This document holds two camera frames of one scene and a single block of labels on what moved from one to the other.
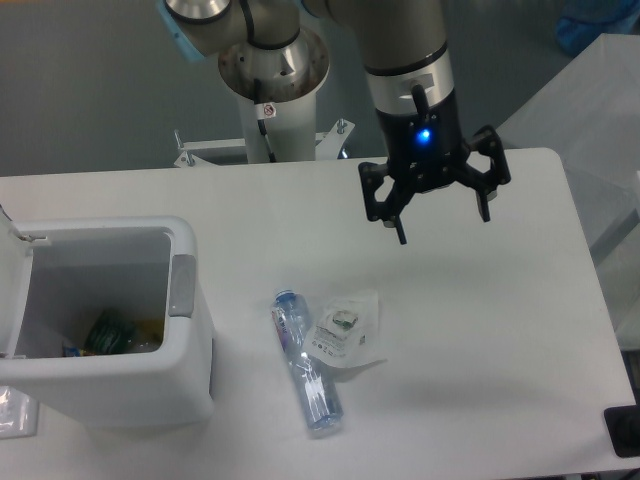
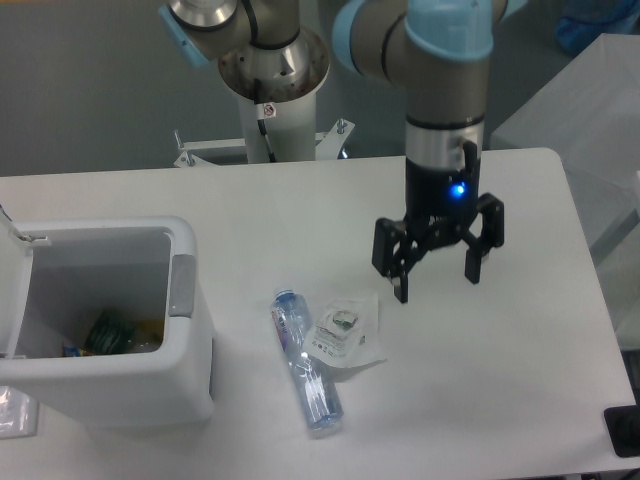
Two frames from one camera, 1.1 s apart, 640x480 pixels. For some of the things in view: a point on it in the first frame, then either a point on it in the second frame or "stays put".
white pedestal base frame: x=331 y=143 stays put
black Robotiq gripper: x=424 y=149 → x=440 y=204
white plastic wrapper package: x=347 y=331 stays put
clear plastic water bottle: x=318 y=398 stays put
